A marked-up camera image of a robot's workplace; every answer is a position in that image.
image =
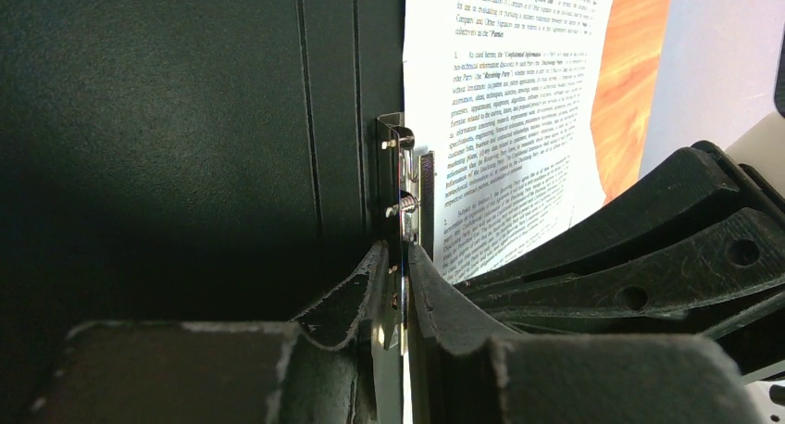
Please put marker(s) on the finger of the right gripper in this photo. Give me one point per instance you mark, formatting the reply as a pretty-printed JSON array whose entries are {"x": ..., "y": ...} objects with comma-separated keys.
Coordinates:
[{"x": 700, "y": 239}]

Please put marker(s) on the printed paper sheet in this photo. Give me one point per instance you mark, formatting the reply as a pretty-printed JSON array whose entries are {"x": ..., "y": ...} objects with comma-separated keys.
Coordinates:
[{"x": 501, "y": 92}]

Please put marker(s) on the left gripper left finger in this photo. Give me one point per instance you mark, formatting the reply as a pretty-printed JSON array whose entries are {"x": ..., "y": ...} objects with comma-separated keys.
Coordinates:
[{"x": 316, "y": 368}]

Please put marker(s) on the red folder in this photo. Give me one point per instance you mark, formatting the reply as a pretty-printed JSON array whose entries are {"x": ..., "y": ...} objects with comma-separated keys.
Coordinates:
[{"x": 182, "y": 160}]

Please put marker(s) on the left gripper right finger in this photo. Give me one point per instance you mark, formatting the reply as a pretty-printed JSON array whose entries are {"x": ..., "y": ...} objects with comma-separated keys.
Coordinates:
[{"x": 467, "y": 367}]

